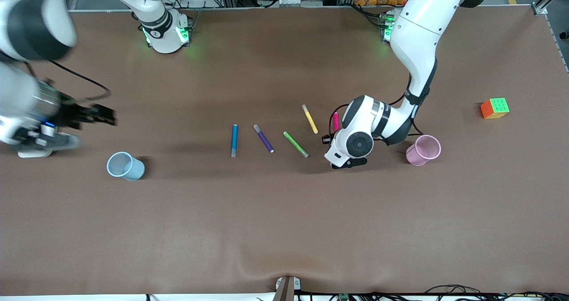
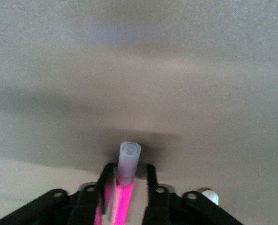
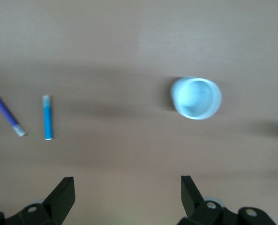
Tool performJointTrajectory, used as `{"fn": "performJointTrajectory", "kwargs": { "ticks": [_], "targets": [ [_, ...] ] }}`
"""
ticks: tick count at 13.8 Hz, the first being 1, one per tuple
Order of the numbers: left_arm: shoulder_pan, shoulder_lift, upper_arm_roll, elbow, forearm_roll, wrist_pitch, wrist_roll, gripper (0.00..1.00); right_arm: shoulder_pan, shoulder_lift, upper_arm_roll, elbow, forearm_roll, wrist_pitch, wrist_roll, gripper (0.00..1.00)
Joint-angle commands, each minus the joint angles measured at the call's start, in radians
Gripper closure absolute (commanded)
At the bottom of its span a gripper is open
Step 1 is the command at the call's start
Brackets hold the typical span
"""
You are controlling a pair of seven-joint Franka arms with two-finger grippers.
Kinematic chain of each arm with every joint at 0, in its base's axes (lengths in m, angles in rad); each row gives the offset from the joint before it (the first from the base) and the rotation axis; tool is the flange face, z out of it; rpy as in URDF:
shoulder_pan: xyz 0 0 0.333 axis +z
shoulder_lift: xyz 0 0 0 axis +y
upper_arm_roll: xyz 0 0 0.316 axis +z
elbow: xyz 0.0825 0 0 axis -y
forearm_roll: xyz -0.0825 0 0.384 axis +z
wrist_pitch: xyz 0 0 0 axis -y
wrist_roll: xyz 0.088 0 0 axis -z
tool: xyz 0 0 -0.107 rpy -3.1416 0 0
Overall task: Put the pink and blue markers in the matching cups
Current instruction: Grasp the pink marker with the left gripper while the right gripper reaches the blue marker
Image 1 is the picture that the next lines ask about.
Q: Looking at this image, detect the yellow marker pen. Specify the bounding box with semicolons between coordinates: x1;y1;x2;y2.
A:
302;104;319;135

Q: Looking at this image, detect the green marker pen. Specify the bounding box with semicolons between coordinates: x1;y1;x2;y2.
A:
283;131;309;158

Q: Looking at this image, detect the light blue plastic cup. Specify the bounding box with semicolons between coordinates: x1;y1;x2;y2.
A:
106;152;146;181

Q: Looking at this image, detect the purple marker pen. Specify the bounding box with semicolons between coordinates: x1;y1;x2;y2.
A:
253;124;275;153

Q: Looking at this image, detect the pink plastic cup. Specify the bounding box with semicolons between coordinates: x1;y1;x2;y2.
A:
405;135;442;166

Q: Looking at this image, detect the brown table cover sheet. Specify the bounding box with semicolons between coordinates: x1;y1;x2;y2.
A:
0;5;569;296

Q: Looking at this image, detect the colourful puzzle cube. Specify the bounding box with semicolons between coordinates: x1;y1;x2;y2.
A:
480;97;510;120

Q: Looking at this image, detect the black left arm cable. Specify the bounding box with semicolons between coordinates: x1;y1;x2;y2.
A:
328;76;427;147

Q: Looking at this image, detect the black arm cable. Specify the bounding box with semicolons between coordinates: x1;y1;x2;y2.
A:
48;60;112;102
328;76;427;147

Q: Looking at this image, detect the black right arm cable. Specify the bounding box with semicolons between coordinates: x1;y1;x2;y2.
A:
48;60;112;102

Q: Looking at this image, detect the black base cable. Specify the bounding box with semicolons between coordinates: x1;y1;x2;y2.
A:
349;3;385;28

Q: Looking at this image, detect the black floor cable bundle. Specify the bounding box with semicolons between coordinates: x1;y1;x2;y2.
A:
425;285;569;301

